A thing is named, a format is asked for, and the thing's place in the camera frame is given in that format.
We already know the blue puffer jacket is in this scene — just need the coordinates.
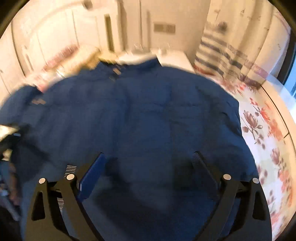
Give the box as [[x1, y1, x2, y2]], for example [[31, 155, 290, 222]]
[[0, 57, 259, 241]]

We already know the patterned light curtain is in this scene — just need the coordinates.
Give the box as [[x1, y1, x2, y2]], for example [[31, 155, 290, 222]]
[[206, 0, 292, 81]]

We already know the striped pillow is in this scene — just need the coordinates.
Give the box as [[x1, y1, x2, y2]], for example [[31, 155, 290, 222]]
[[194, 22, 255, 77]]

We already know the window pane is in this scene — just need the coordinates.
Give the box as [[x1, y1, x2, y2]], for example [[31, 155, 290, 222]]
[[283, 72, 296, 99]]

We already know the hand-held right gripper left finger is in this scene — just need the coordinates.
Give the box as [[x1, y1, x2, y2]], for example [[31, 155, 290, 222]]
[[24, 152, 108, 241]]

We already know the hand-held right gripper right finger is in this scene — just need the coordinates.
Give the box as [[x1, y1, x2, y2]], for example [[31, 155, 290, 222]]
[[192, 151, 272, 241]]

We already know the white bed headboard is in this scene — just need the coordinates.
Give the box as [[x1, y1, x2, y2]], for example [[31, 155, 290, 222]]
[[0, 0, 148, 100]]

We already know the floral bedsheet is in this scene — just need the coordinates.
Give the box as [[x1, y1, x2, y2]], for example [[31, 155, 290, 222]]
[[23, 44, 295, 241]]

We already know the wall switch panel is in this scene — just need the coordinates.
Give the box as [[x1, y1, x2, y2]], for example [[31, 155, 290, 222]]
[[154, 23, 176, 32]]

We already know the white nightstand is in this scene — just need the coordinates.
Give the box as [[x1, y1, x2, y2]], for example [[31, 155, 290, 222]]
[[116, 50, 193, 72]]

